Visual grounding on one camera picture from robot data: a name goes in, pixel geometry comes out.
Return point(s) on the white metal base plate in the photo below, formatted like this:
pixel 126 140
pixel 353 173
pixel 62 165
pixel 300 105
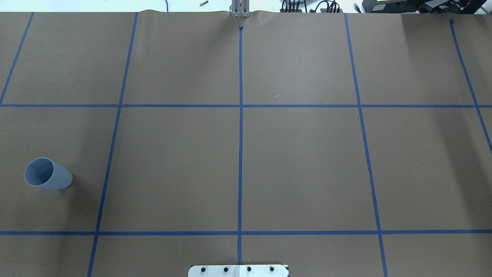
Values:
pixel 258 270

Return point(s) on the grey aluminium frame post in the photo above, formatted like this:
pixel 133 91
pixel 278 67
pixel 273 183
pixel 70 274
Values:
pixel 240 9

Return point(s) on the black equipment box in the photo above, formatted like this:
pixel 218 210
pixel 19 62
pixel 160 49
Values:
pixel 423 6

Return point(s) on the brown paper table cover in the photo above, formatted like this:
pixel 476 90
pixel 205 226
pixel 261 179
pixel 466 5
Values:
pixel 351 145

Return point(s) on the blue plastic cup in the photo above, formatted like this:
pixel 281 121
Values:
pixel 46 173

